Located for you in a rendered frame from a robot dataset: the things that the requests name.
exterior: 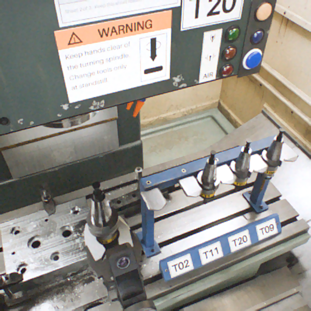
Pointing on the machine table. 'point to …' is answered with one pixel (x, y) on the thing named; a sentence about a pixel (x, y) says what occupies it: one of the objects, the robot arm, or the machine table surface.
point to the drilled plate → (59, 221)
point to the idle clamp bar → (134, 197)
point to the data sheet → (104, 9)
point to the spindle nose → (71, 121)
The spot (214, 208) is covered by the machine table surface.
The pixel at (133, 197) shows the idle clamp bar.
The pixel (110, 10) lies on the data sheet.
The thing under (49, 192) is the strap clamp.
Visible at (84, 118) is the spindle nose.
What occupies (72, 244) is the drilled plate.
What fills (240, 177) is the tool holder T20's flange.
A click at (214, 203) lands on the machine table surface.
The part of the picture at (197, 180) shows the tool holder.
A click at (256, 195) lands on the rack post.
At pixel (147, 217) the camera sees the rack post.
